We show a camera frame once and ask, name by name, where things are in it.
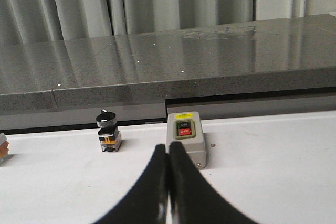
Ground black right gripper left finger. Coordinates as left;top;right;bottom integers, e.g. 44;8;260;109
96;144;168;223

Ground grey granite counter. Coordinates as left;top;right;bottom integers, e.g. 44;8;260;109
1;14;335;132

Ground grey on-off switch box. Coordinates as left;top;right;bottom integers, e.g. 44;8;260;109
166;111;207;169

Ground green pushbutton switch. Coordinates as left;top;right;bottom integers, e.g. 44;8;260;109
0;133;9;165

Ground grey curtain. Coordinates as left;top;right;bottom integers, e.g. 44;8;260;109
1;0;335;46

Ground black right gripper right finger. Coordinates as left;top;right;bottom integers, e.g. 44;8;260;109
169;142;254;223

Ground black rotary selector switch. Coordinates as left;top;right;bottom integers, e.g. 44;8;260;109
96;109;122;152

